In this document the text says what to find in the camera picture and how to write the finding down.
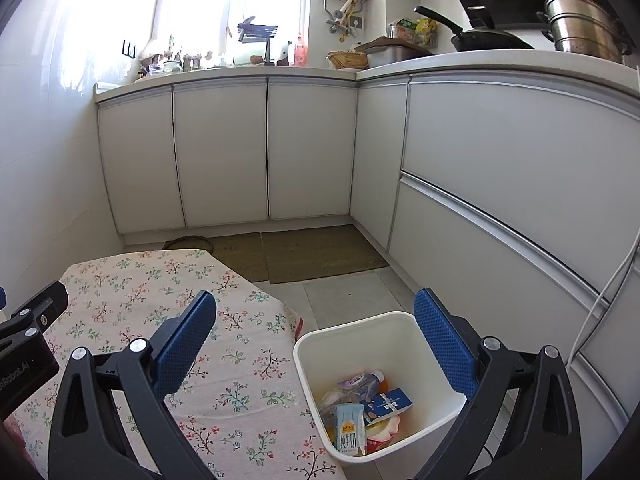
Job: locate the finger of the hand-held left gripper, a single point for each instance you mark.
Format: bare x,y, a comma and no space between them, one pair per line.
40,310
2,299

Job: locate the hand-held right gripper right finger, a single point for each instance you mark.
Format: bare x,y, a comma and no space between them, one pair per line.
445,345

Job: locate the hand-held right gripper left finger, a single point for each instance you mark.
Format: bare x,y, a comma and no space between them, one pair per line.
185,340

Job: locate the white plastic trash bin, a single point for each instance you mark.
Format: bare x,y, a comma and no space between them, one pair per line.
370,345

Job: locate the blue cardboard box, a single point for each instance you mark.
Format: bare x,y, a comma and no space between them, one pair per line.
387,402

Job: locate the clear plastic bottle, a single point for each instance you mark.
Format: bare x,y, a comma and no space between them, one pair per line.
357,382

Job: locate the red instant noodle bowl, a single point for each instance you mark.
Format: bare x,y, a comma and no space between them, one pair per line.
380,442

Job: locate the silver blue milk carton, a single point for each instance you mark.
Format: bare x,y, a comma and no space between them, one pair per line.
350,430

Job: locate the floral tablecloth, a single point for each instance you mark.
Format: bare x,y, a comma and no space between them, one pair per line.
150,285

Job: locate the round woven pad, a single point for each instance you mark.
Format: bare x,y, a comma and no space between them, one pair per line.
187,242

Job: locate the small olive floor mat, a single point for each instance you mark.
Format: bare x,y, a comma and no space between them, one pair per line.
240,257

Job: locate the large olive floor mat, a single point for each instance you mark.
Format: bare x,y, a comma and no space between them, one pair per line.
320,255

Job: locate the white kitchen cabinet unit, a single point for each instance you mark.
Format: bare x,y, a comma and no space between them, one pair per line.
310,150

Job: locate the row of small windowsill items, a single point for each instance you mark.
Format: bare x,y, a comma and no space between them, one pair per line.
175,62

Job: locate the white kitchen countertop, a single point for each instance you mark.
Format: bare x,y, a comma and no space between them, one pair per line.
500,60

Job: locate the metal tray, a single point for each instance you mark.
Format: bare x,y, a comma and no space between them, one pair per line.
395,55

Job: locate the wicker basket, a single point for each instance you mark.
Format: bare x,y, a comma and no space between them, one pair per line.
345,60

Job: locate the white jug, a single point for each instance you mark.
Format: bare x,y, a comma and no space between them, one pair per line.
282,52

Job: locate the black frying pan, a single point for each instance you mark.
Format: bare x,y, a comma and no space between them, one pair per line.
490,40

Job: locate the red bottle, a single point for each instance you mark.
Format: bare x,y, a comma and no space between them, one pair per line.
300,52

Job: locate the black dish rack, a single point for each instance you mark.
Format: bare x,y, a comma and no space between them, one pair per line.
255,30

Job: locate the snack packets on counter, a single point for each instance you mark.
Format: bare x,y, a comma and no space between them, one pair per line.
420,27

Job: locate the bright kitchen window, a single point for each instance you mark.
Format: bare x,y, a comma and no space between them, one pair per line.
200,5

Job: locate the steel steamer pot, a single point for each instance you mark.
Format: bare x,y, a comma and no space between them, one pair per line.
585,30

